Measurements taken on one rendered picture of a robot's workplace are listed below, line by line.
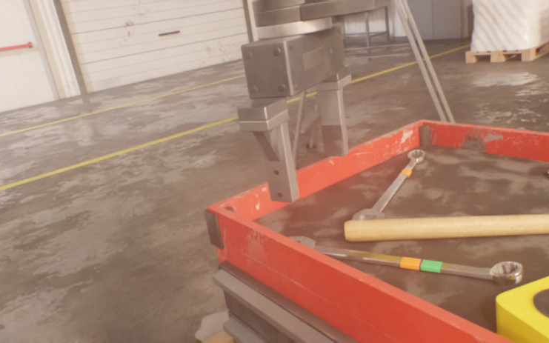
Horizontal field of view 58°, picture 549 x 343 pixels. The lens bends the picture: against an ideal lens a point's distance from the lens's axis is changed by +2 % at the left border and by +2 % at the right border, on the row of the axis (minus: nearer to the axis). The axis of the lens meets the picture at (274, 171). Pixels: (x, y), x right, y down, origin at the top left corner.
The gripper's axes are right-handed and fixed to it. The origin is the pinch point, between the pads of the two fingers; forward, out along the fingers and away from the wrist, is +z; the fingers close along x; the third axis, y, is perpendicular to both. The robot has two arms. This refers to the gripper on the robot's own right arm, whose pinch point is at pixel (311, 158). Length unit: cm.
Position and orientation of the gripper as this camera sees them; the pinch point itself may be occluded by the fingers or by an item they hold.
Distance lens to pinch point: 53.2
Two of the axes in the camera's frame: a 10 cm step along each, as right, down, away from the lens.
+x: -4.9, 3.6, -8.0
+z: 1.5, 9.3, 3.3
